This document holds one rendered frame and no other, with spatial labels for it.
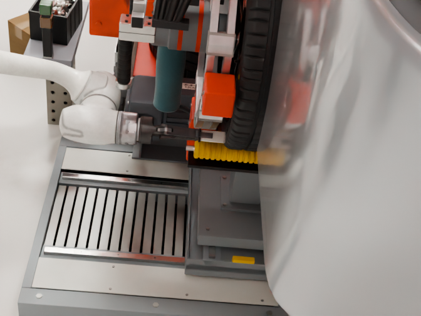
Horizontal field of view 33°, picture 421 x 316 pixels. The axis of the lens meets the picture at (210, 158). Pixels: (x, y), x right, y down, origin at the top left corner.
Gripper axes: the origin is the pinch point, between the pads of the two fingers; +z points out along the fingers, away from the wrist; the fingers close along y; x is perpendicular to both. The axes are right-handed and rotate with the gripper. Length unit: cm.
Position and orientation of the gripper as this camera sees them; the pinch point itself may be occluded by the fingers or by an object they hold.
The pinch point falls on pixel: (212, 136)
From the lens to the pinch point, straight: 192.2
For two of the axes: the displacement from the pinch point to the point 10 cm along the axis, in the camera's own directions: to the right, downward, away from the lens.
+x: 0.9, -9.9, 0.8
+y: 0.8, -0.7, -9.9
